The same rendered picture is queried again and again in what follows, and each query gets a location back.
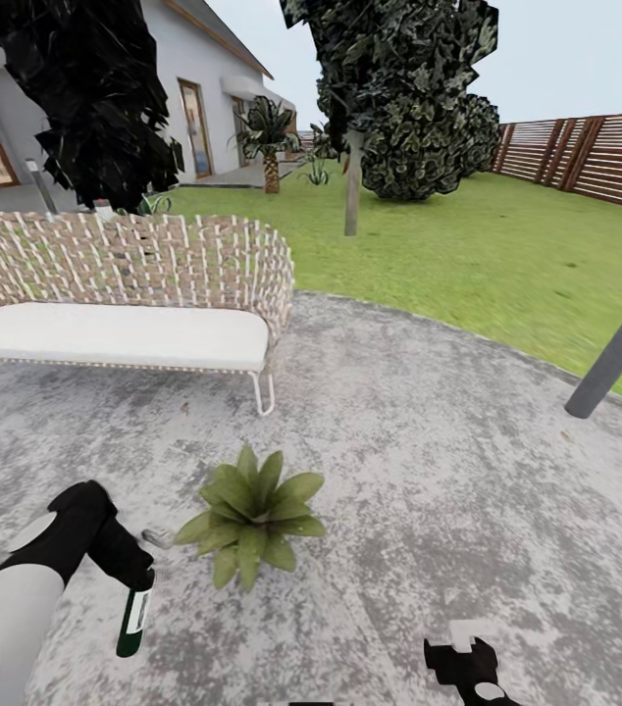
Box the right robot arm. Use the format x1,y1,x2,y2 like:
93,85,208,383
424,619,523,706

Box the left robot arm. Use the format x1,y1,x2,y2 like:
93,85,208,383
0,479,176,706

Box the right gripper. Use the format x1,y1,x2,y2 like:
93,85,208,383
424,636,497,687

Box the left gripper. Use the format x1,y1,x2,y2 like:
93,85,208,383
91,527,155,589

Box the insectifuge atomizer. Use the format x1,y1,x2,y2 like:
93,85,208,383
116,567,155,658

